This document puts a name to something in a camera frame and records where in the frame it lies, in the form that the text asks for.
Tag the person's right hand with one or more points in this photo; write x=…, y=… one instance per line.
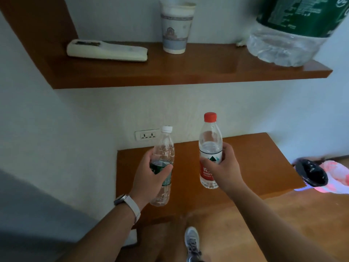
x=227, y=174

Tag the person's left hand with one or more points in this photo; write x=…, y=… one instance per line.
x=143, y=180

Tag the person's right thumb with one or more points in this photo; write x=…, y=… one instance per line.
x=209, y=165

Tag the person's left thumb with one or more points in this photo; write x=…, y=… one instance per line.
x=163, y=169

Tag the red label water bottle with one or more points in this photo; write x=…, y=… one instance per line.
x=209, y=141

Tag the green label water bottle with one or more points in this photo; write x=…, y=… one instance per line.
x=164, y=145

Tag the person's right forearm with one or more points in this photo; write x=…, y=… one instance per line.
x=270, y=223

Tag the person's left forearm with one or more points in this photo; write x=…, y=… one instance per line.
x=106, y=234

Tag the white band wristwatch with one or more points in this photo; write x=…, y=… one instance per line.
x=131, y=206

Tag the grey sneaker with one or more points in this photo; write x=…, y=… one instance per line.
x=192, y=240

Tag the black trash bin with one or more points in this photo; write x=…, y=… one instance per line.
x=310, y=173

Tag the small white object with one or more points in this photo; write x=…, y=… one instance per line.
x=241, y=43

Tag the pink plastic bin bag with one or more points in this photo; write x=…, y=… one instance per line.
x=336, y=177

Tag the white remote control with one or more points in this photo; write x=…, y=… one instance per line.
x=106, y=50

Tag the printed paper cup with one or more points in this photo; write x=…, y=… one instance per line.
x=176, y=29

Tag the large clear water jug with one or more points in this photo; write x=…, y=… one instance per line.
x=289, y=29

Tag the white wall socket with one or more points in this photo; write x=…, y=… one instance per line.
x=147, y=135

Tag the short wooden wall shelf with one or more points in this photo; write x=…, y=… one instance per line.
x=259, y=166

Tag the long wooden wall shelf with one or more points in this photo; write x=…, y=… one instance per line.
x=169, y=69

